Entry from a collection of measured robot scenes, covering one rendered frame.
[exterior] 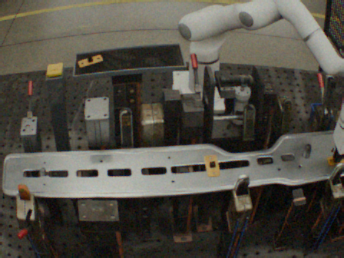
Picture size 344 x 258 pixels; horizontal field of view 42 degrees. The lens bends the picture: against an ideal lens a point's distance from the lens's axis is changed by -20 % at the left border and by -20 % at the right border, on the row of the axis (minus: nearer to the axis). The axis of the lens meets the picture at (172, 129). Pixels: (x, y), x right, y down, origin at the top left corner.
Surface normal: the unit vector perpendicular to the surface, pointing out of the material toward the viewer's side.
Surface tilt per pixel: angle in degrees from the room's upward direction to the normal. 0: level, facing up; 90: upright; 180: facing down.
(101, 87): 0
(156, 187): 0
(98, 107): 0
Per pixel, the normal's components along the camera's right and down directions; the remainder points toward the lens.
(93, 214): 0.03, -0.72
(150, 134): 0.12, 0.69
